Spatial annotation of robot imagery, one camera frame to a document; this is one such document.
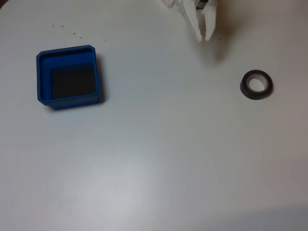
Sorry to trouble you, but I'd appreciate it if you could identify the black tape roll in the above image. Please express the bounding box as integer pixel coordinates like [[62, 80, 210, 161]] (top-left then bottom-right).
[[239, 69, 274, 101]]

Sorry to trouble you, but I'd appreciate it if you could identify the blue plastic box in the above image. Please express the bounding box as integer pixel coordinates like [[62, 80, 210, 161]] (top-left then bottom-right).
[[36, 44, 104, 111]]

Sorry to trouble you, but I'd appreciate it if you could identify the black pad box liner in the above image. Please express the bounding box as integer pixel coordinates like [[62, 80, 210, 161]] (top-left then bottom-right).
[[50, 63, 96, 100]]

